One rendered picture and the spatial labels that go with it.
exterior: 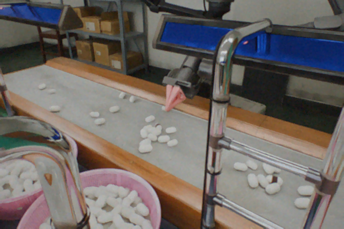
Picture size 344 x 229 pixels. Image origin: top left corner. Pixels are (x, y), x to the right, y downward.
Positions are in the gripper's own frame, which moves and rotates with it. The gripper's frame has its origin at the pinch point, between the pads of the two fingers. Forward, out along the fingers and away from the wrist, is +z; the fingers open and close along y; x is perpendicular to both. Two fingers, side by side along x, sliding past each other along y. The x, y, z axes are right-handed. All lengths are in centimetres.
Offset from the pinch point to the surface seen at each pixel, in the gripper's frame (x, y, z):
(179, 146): 2.4, 8.5, 9.2
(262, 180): 0.0, 32.9, 9.0
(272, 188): -0.7, 35.4, 9.9
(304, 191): 1.6, 41.4, 7.3
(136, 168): -9.8, 6.7, 20.2
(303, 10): 118, 0, -163
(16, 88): -2, -76, 15
